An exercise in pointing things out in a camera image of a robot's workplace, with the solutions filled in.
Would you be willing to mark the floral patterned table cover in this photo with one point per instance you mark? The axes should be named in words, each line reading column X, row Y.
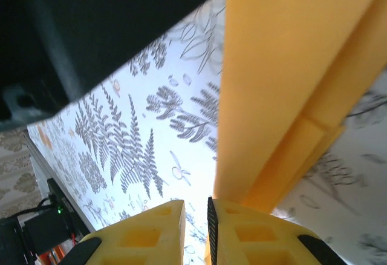
column 169, row 95

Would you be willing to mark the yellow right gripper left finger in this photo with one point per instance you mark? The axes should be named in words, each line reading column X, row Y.
column 145, row 240

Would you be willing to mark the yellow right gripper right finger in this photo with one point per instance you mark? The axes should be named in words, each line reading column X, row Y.
column 257, row 240

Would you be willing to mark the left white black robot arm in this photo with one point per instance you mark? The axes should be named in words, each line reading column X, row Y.
column 42, row 231

